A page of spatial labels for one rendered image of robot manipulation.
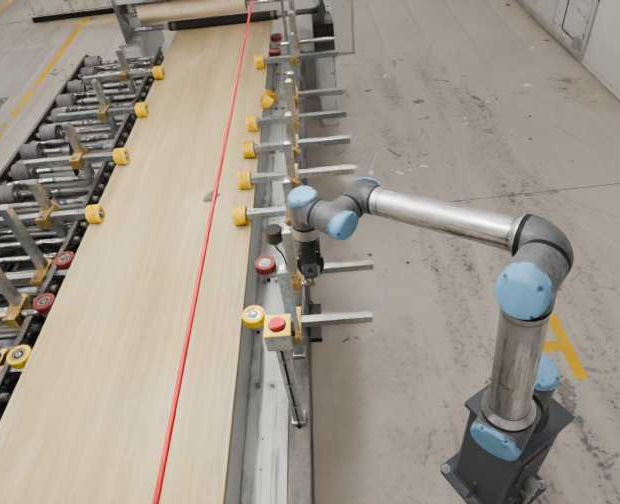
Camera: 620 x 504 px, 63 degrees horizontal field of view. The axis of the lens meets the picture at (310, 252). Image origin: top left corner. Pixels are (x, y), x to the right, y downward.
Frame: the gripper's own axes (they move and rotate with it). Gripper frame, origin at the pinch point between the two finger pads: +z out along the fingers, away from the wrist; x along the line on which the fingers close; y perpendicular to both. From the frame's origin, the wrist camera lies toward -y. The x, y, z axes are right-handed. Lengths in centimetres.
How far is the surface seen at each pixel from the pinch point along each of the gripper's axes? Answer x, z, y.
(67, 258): 101, 8, 30
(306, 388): 5.3, 28.0, -25.2
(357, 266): -16.5, 12.4, 16.8
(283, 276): 7.7, -16.4, -12.4
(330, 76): -15, 54, 268
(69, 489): 69, 8, -63
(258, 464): 22, 36, -47
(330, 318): -5.0, 12.3, -7.5
